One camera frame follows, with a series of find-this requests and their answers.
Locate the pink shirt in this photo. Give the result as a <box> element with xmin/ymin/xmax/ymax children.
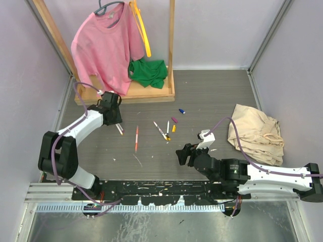
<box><xmin>71</xmin><ymin>3</ymin><xmax>144</xmax><ymax>96</ymax></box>

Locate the orange highlighter pen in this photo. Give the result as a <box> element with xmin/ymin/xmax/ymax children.
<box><xmin>135</xmin><ymin>126</ymin><xmax>139</xmax><ymax>153</ymax></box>

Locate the white marker blue end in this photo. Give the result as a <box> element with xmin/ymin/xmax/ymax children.
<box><xmin>166</xmin><ymin>120</ymin><xmax>170</xmax><ymax>135</ymax></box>

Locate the white marker orange tip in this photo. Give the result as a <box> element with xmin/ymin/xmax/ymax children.
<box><xmin>153</xmin><ymin>121</ymin><xmax>167</xmax><ymax>140</ymax></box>

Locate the yellow hanger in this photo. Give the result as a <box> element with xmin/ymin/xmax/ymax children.
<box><xmin>129</xmin><ymin>0</ymin><xmax>151</xmax><ymax>57</ymax></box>

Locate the beige cloth bag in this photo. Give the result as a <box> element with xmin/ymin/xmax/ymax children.
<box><xmin>228</xmin><ymin>104</ymin><xmax>285</xmax><ymax>166</ymax></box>

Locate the wooden rack base tray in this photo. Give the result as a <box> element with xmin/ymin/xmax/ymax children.
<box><xmin>78</xmin><ymin>68</ymin><xmax>175</xmax><ymax>105</ymax></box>

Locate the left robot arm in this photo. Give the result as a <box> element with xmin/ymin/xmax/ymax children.
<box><xmin>38</xmin><ymin>92</ymin><xmax>122</xmax><ymax>200</ymax></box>

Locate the wooden rack right post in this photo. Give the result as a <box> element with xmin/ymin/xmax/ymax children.
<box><xmin>168</xmin><ymin>0</ymin><xmax>175</xmax><ymax>88</ymax></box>

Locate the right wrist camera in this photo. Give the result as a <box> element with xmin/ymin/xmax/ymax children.
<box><xmin>196</xmin><ymin>130</ymin><xmax>215</xmax><ymax>150</ymax></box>

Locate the grey clothes hanger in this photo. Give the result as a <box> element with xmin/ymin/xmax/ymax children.
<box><xmin>94</xmin><ymin>0</ymin><xmax>125</xmax><ymax>16</ymax></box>

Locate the white pen yellow end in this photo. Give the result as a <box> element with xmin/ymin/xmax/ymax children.
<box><xmin>116</xmin><ymin>124</ymin><xmax>124</xmax><ymax>135</ymax></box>

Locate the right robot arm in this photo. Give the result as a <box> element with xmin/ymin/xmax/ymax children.
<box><xmin>176</xmin><ymin>143</ymin><xmax>322</xmax><ymax>203</ymax></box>

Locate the green cloth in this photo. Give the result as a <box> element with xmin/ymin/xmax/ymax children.
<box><xmin>128</xmin><ymin>58</ymin><xmax>168</xmax><ymax>89</ymax></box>

